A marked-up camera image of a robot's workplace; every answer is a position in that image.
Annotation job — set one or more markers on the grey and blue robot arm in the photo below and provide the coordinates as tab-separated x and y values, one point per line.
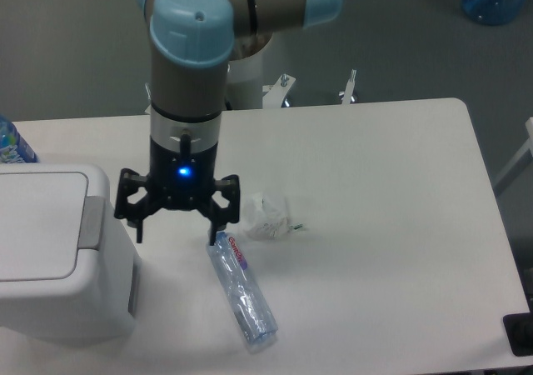
191	42

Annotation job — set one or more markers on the blue labelled bottle at left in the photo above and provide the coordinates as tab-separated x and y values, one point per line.
14	148

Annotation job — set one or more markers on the black device at table edge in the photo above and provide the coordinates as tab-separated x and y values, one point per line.
519	333

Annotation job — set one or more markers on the clear empty plastic bottle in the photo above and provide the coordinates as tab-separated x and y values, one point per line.
246	300

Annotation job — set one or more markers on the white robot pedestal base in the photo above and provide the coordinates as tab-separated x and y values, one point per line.
245	86

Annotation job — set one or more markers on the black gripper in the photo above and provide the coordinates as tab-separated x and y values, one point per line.
178	184

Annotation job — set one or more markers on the crumpled white plastic wrapper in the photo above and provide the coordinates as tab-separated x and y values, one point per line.
265	216

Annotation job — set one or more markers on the white push-lid trash can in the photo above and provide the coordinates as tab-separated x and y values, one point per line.
69	270

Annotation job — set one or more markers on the white frame at right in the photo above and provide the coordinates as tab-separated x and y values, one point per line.
516	165

